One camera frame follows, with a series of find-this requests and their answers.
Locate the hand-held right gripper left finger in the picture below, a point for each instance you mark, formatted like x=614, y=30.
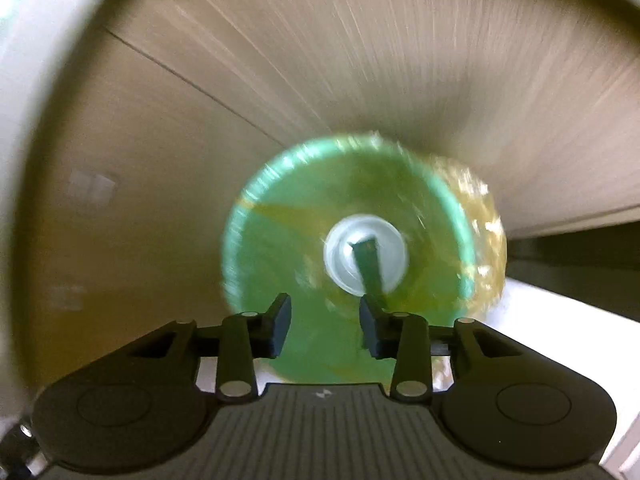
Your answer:
x=282, y=325

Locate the green plastic bottle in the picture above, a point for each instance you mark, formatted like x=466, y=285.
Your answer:
x=300, y=240

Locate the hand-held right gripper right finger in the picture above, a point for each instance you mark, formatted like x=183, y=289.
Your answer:
x=370, y=330

